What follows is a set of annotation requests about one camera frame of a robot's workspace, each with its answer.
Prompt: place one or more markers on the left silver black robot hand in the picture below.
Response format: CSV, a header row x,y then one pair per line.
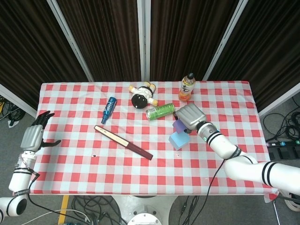
x,y
31,138

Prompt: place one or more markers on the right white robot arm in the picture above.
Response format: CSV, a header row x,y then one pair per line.
x,y
222,145

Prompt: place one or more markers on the red white checkered tablecloth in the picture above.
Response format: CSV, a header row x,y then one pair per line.
x,y
140,173

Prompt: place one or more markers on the metal table leg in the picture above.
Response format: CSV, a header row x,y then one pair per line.
x,y
277,213

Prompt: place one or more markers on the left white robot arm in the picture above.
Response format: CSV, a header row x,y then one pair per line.
x,y
18,178

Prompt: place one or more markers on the black power strip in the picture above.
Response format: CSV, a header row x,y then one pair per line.
x,y
284,143

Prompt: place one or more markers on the orange drink bottle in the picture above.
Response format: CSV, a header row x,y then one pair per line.
x,y
186,90

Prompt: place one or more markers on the dark red folded fan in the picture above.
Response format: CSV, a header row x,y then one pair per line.
x,y
122,141

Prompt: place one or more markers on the green drink can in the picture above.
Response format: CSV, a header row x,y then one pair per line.
x,y
161,111

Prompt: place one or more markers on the black floor box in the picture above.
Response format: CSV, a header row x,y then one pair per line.
x,y
284,153

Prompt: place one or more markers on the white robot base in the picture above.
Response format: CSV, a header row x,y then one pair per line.
x,y
145,209

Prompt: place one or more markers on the black haired doll figure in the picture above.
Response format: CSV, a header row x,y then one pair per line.
x,y
141,97

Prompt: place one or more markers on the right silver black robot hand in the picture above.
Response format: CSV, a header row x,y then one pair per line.
x,y
192,116

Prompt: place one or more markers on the small blue bottle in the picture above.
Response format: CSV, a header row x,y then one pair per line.
x,y
109,108

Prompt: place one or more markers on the purple foam cube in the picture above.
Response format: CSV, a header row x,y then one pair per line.
x,y
179,126

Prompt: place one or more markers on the yellow floor tape strip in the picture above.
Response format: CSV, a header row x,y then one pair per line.
x,y
63,209

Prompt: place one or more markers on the dark ribbed partition panel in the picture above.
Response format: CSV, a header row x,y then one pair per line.
x,y
264,51
187,37
28,47
105,39

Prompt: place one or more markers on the large blue foam cube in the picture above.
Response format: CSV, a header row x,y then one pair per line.
x,y
178,141

